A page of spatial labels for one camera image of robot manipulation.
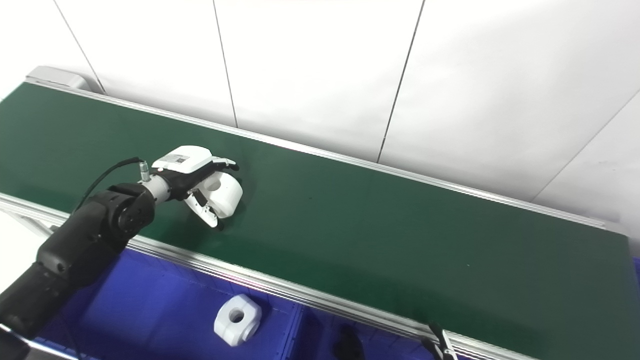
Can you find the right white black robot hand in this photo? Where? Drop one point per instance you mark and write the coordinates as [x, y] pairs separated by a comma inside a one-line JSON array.
[[440, 345]]

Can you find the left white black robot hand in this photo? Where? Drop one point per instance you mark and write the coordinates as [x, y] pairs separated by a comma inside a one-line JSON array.
[[182, 175]]

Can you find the white plastic part with hole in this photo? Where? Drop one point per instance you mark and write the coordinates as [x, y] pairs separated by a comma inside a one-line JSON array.
[[227, 192], [237, 320]]

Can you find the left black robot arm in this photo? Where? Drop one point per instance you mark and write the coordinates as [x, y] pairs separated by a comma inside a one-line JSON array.
[[80, 245]]

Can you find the black plastic part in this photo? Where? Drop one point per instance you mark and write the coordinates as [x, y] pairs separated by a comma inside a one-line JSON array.
[[348, 345]]

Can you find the large blue plastic bin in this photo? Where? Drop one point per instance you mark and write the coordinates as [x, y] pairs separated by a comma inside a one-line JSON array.
[[637, 267]]

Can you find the green conveyor belt aluminium frame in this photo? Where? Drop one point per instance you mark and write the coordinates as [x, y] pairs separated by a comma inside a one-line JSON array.
[[375, 225]]

